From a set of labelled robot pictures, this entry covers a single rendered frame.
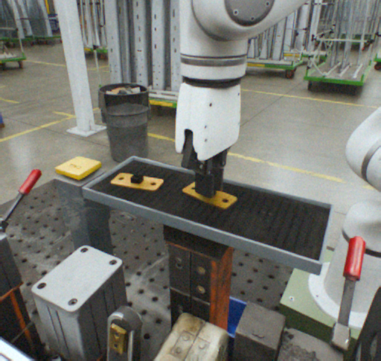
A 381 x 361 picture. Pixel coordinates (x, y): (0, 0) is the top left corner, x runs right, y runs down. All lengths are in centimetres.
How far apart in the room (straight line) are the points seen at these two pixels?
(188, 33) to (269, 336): 36
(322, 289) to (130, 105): 246
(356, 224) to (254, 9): 52
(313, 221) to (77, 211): 42
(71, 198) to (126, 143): 255
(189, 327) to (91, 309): 13
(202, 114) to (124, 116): 267
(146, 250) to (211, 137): 74
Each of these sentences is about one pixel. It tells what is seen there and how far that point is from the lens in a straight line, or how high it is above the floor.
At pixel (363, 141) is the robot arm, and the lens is 69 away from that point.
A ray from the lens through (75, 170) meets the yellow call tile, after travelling 61.
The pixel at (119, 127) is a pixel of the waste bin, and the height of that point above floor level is 39.
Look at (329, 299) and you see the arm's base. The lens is 87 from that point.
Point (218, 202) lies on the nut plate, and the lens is 48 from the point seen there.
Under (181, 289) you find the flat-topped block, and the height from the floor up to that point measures 99.
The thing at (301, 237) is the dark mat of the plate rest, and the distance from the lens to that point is 44.
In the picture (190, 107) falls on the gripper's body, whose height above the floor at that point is 131.
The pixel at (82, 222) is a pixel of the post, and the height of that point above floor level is 106.
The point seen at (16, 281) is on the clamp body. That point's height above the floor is 95.
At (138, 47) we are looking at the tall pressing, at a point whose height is 89.
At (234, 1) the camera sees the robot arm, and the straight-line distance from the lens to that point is 31.
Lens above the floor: 143
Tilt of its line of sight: 28 degrees down
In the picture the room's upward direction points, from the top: straight up
